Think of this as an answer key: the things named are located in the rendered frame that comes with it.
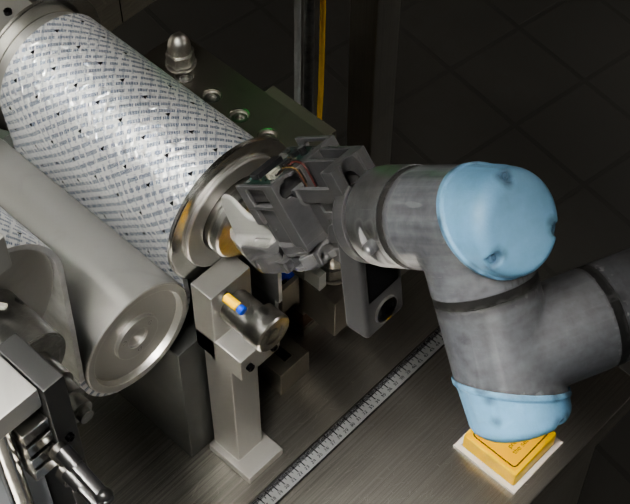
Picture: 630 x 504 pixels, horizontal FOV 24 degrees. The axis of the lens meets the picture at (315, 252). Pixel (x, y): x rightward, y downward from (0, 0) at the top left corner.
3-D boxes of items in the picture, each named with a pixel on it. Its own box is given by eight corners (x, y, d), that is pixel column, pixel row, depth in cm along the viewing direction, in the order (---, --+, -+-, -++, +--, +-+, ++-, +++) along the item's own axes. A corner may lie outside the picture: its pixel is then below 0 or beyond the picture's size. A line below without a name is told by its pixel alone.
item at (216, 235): (241, 265, 131) (204, 249, 124) (225, 253, 131) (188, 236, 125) (289, 197, 130) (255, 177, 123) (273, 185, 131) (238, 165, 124)
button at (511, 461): (513, 487, 151) (515, 476, 149) (461, 446, 153) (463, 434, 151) (554, 443, 154) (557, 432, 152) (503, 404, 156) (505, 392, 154)
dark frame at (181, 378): (192, 458, 153) (177, 357, 136) (-8, 281, 166) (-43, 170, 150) (242, 414, 156) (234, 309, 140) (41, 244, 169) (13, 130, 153)
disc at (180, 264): (199, 303, 133) (148, 239, 120) (195, 299, 133) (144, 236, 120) (305, 184, 136) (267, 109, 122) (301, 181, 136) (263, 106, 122)
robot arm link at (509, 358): (639, 403, 101) (603, 255, 98) (496, 462, 98) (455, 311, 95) (585, 377, 108) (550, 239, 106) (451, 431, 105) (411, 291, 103)
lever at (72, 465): (102, 512, 100) (104, 507, 98) (53, 458, 100) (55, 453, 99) (116, 499, 100) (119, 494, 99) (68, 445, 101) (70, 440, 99)
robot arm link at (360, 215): (474, 229, 107) (400, 296, 103) (435, 227, 110) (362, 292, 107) (428, 143, 104) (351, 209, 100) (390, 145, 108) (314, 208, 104)
